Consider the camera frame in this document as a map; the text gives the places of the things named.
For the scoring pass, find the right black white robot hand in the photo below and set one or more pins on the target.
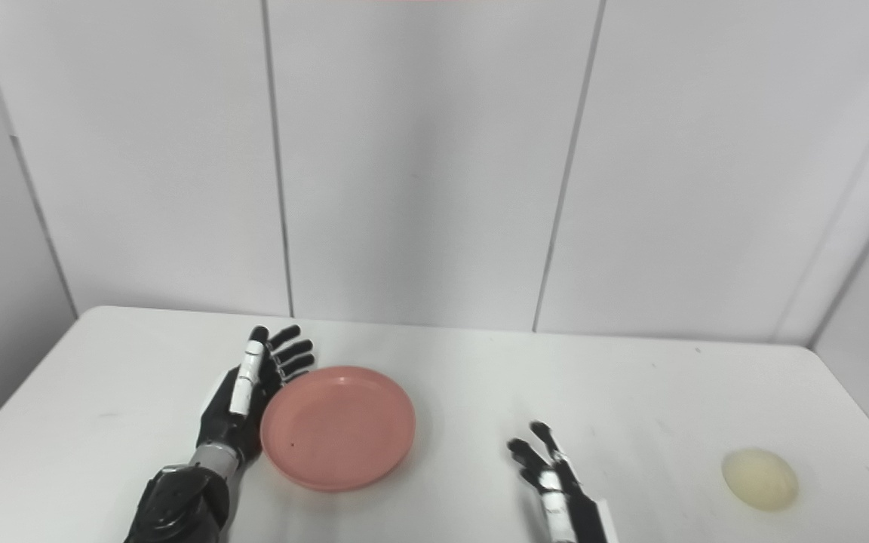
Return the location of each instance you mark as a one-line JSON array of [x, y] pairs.
[[559, 490]]

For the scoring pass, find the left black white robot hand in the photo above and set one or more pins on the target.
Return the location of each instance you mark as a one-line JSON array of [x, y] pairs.
[[242, 400]]

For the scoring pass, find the pink round plate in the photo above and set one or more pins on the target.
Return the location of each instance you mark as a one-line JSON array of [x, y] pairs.
[[338, 427]]

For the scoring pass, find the cream steamed bun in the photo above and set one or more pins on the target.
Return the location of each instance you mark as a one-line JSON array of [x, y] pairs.
[[760, 479]]

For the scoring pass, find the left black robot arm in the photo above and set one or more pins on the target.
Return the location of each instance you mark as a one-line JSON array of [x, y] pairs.
[[185, 501]]

